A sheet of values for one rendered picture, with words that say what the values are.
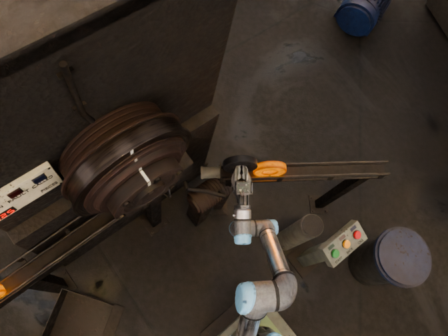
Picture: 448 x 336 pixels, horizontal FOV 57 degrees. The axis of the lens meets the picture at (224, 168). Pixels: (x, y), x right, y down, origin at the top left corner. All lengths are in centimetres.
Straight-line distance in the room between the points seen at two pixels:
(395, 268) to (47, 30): 199
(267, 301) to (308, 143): 149
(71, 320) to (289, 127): 179
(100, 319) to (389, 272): 144
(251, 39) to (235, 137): 78
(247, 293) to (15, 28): 113
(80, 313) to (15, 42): 126
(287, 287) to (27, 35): 120
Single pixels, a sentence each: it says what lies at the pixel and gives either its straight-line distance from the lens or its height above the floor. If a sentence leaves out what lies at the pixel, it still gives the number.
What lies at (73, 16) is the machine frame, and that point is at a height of 176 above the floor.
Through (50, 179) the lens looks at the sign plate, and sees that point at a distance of 147.
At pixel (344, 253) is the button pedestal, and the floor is 59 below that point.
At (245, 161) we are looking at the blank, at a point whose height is 85.
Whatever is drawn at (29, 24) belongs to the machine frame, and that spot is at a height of 176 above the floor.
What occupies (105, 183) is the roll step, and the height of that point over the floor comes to 128.
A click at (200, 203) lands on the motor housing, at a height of 53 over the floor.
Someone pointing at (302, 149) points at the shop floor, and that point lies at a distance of 284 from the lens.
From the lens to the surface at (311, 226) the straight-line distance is 215.
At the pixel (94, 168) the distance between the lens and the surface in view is 127.
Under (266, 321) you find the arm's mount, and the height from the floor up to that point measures 35.
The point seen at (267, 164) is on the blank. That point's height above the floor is 79.
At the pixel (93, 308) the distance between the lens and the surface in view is 192.
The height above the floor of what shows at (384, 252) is 43.
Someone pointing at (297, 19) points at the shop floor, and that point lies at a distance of 336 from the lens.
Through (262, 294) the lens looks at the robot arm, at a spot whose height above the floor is 94.
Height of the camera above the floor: 250
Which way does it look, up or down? 70 degrees down
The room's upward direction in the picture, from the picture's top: 24 degrees clockwise
